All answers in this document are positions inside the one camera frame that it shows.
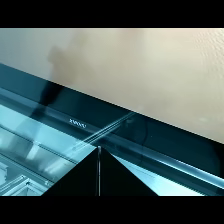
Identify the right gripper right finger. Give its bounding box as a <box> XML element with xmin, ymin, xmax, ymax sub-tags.
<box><xmin>99</xmin><ymin>145</ymin><xmax>159</xmax><ymax>197</ymax></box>

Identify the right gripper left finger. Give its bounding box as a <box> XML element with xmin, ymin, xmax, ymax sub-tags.
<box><xmin>41</xmin><ymin>145</ymin><xmax>100</xmax><ymax>197</ymax></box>

